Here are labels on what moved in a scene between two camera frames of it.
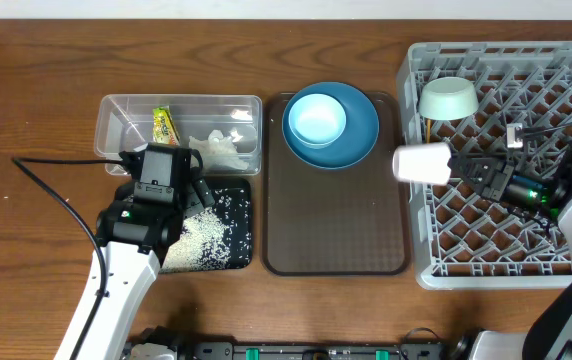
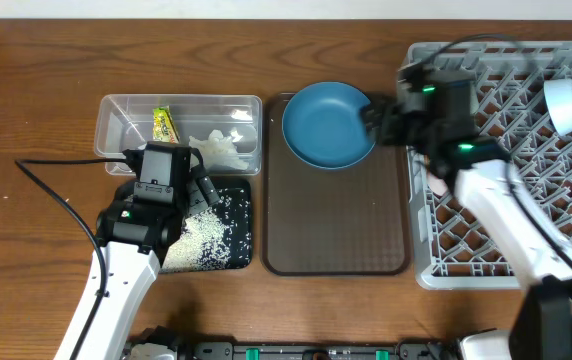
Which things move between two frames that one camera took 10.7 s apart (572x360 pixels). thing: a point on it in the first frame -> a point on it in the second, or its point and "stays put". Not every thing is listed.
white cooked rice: (202, 247) stays put
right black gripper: (496, 179) -> (385, 122)
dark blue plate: (361, 129) stays put
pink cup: (427, 162) -> (437, 185)
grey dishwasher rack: (497, 100) stays put
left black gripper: (203, 192) stays put
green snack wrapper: (164, 129) stays put
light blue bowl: (317, 120) -> (565, 105)
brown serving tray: (352, 221) stays put
